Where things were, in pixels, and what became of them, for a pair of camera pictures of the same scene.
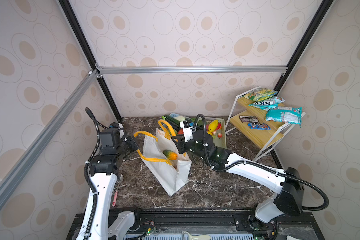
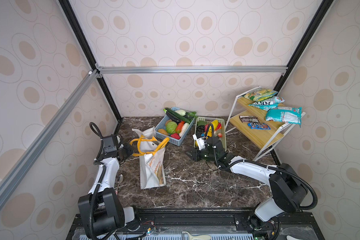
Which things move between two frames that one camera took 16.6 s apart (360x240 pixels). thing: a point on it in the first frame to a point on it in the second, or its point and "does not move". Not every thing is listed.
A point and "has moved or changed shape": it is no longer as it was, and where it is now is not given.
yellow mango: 213,125 does not move
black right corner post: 315,24 does not move
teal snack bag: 287,114 does not move
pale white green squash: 180,118 to 181,112
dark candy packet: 249,119 does not move
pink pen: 120,179 does not move
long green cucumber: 177,122 to 178,115
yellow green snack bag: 260,94 does not move
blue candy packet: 258,126 does not move
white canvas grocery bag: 166,163 has moved or changed shape
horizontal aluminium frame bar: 193,70 does not move
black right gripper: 180,145 to 195,155
